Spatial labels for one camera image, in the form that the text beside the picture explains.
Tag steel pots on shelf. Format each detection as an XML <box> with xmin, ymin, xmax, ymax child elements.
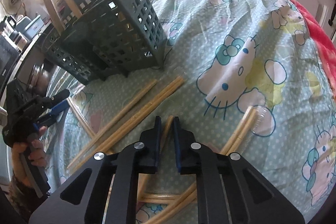
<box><xmin>26</xmin><ymin>60</ymin><xmax>56</xmax><ymax>97</ymax></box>

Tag dark green utensil basket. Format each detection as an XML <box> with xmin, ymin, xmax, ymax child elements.
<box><xmin>42</xmin><ymin>0</ymin><xmax>166</xmax><ymax>85</ymax></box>

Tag Hello Kitty teal tablecloth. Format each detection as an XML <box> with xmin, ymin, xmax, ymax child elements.
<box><xmin>48</xmin><ymin>0</ymin><xmax>335</xmax><ymax>221</ymax></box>

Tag person's left hand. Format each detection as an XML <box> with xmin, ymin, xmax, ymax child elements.
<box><xmin>11</xmin><ymin>139</ymin><xmax>47</xmax><ymax>188</ymax></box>

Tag bamboo chopstick bottom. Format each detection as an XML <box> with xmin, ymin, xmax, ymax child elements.
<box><xmin>135</xmin><ymin>182</ymin><xmax>197</xmax><ymax>223</ymax></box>

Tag blue plastic box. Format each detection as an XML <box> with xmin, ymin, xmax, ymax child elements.
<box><xmin>15</xmin><ymin>15</ymin><xmax>45</xmax><ymax>41</ymax></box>

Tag wrapped chopstick pair right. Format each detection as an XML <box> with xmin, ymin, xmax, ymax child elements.
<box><xmin>220</xmin><ymin>106</ymin><xmax>268</xmax><ymax>156</ymax></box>

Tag chopstick bundle in basket left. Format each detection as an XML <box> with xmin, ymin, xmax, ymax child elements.
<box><xmin>42</xmin><ymin>0</ymin><xmax>83</xmax><ymax>35</ymax></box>

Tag black microwave oven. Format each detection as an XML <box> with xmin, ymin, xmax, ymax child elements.
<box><xmin>0</xmin><ymin>35</ymin><xmax>20</xmax><ymax>94</ymax></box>

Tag bamboo chopstick pair centre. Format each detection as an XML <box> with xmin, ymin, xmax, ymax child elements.
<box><xmin>70</xmin><ymin>76</ymin><xmax>185</xmax><ymax>172</ymax></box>

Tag bamboo chopstick single left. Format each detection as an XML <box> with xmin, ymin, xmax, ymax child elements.
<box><xmin>67</xmin><ymin>80</ymin><xmax>158</xmax><ymax>170</ymax></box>

